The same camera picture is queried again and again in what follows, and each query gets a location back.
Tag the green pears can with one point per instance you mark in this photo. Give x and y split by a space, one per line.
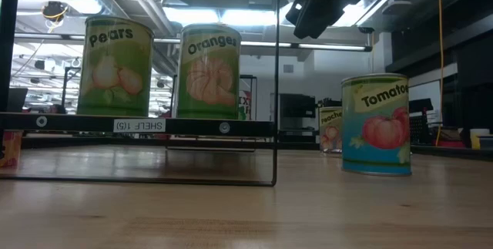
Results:
115 68

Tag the green oranges can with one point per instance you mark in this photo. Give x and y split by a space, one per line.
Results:
208 79

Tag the black monitor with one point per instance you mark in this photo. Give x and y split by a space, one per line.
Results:
17 98
296 105

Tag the long ceiling light bar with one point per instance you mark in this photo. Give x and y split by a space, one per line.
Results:
331 46

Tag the peaches can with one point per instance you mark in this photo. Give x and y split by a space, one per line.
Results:
331 133

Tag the white and yellow container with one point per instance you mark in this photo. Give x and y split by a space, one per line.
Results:
477 137

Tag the blue tomatoes can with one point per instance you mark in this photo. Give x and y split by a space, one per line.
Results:
375 125

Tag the red flat box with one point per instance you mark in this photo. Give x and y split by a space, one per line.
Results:
452 143

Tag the black metal stand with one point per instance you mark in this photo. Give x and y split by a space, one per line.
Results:
65 87

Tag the black-framed wooden shelf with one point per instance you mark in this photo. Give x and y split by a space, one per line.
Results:
192 126

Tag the black aluminium rig frame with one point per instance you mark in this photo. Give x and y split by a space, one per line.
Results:
7 29

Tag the black grid rack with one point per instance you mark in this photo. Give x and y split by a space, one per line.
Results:
420 125

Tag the orange colourful can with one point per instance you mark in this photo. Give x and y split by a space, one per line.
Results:
11 149

